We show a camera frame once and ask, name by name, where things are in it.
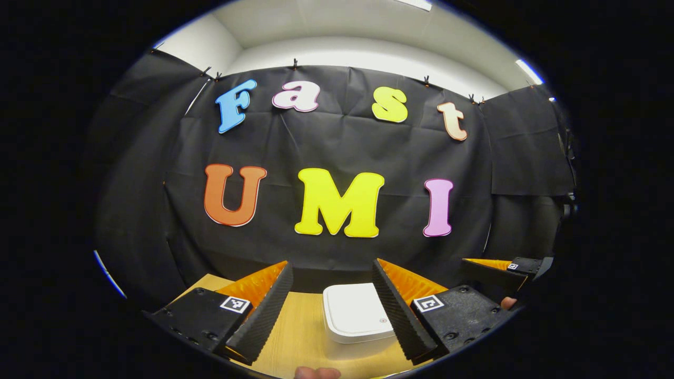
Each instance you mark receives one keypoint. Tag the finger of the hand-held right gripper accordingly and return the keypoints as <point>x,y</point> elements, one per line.
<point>495,276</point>

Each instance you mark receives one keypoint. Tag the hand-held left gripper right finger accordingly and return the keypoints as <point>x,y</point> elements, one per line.
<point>400,316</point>

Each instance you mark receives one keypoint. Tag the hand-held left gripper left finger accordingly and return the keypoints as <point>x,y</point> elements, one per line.
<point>263,316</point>

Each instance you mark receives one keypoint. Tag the white desktop garbage bin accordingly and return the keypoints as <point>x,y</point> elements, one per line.
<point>358,316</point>

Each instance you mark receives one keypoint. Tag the wooden desktop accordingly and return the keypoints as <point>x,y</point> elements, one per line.
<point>300,337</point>

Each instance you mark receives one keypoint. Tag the black backdrop cloth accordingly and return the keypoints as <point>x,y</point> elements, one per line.
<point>342,147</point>

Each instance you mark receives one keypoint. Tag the ceiling light panel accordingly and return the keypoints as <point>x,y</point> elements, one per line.
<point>416,4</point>

